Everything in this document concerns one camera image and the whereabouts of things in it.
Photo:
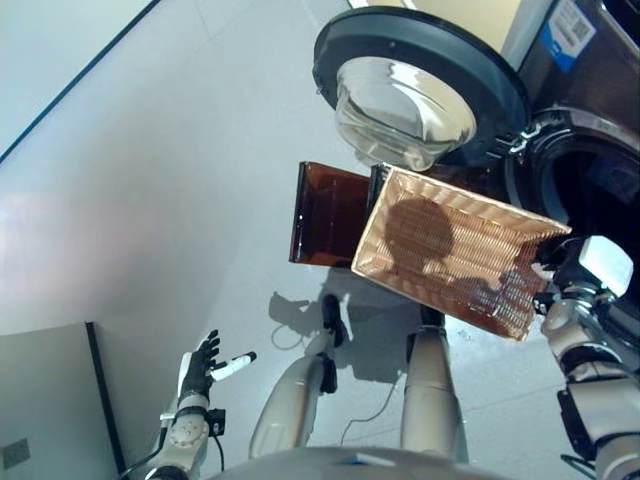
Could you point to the right five-finger robot hand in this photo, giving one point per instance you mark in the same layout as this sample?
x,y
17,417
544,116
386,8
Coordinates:
x,y
600,262

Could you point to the left five-finger robot hand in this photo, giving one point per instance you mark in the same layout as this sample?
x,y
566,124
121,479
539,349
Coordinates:
x,y
197,372

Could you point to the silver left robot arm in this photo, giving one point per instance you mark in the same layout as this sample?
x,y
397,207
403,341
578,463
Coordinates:
x,y
185,430

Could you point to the dark grey washing machine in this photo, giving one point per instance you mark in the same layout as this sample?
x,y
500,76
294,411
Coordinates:
x,y
575,150

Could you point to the grey box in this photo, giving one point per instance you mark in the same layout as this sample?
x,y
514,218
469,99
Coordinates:
x,y
45,400

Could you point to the wicker laundry basket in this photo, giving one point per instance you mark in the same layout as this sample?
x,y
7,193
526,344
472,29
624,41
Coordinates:
x,y
425,250

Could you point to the silver robot torso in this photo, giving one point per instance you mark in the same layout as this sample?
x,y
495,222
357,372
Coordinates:
x,y
350,465

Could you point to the silver right robot leg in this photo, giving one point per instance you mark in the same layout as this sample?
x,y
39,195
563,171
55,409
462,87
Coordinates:
x,y
430,395

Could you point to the blue white barcode sticker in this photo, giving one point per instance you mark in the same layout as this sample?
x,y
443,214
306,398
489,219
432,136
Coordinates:
x,y
570,35

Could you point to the round glass washer door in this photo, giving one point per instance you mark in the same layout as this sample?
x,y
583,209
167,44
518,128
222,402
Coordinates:
x,y
425,65

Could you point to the white counter cabinet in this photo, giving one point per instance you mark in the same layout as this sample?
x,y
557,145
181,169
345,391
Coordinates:
x,y
450,20

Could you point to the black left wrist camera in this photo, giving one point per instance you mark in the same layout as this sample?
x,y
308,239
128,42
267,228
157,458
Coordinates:
x,y
216,421

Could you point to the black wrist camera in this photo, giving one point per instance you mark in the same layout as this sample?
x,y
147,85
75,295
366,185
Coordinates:
x,y
575,420
216,421

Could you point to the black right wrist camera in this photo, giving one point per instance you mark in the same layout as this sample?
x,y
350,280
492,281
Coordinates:
x,y
575,420

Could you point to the grey wall socket plate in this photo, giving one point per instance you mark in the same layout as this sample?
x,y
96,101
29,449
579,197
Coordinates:
x,y
15,452

